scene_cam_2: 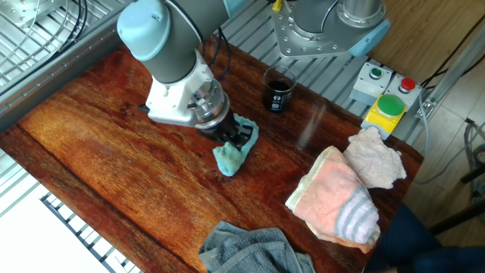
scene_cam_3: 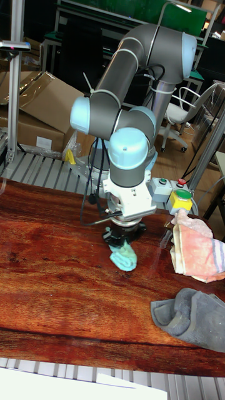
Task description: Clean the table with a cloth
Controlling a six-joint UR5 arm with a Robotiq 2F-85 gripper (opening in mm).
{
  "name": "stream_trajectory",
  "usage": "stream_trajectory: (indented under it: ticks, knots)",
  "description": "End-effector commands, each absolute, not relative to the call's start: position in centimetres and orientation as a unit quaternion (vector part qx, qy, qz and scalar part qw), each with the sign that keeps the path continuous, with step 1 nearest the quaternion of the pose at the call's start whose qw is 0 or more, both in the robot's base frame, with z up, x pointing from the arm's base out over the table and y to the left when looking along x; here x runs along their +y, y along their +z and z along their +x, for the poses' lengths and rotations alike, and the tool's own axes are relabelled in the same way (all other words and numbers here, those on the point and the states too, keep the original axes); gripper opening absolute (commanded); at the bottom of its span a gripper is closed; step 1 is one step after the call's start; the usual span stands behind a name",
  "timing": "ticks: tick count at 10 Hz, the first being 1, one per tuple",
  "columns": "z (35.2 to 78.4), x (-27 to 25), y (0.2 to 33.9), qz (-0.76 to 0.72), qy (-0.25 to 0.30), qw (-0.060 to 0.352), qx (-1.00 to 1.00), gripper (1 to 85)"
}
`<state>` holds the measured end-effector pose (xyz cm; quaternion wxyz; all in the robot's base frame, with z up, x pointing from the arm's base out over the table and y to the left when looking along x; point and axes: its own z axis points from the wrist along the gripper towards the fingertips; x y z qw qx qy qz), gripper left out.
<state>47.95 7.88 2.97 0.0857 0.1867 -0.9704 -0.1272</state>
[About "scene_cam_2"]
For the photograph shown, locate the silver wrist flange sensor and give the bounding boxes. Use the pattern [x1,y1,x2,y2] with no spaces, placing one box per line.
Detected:
[187,79,231,130]

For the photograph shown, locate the grey towel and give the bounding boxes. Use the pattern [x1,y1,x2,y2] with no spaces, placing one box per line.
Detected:
[198,221,316,273]

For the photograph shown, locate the pink striped towel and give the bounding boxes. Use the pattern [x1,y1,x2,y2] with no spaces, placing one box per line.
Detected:
[284,146,381,254]

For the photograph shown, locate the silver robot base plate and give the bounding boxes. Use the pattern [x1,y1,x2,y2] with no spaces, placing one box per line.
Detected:
[271,0,380,60]

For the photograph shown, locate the yellow box large green button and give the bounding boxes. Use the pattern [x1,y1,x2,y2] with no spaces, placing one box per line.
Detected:
[360,93,407,140]

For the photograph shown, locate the black chair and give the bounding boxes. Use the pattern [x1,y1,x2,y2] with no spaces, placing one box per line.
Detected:
[427,117,485,236]

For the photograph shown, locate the grey box red button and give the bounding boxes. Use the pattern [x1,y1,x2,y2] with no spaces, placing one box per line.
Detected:
[384,74,423,115]

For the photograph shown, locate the black cable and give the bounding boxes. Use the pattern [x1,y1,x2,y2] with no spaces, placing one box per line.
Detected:
[138,26,233,115]

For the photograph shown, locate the pale pink fluffy cloth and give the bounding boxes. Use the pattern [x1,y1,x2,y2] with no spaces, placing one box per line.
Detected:
[343,126,407,190]

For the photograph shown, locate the person's leg blue trousers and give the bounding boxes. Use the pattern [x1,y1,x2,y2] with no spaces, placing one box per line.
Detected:
[363,203,485,273]

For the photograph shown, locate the blue cable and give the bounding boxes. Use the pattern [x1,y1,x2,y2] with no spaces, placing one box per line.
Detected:
[217,37,233,83]

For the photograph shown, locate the white paper sheet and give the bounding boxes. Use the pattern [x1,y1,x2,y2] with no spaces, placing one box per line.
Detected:
[0,185,111,273]

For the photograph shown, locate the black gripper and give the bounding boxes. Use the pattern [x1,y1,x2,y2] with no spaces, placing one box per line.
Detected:
[196,109,254,149]

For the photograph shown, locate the silver metal plate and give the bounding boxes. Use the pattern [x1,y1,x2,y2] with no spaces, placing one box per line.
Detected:
[0,0,67,28]

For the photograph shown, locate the light teal fluffy cloth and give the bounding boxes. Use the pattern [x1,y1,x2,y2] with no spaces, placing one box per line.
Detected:
[211,112,261,177]

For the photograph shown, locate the aluminium profile beam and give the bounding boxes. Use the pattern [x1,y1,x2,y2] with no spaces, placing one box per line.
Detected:
[415,28,485,121]

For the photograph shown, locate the glass beaker with dark liquid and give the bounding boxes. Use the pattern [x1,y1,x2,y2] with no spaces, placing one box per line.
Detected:
[262,64,298,114]

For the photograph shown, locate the grey box small green button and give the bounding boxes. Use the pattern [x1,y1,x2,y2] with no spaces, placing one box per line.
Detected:
[349,61,393,106]

